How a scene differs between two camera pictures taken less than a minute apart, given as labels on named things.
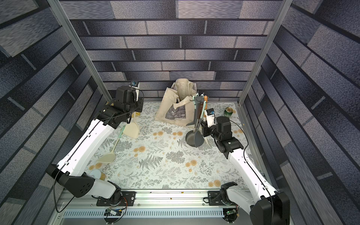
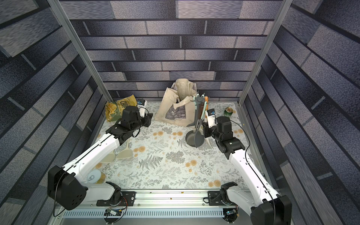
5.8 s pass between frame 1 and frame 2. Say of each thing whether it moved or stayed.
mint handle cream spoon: stayed
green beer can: stayed
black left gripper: moved
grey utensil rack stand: stayed
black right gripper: stayed
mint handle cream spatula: moved
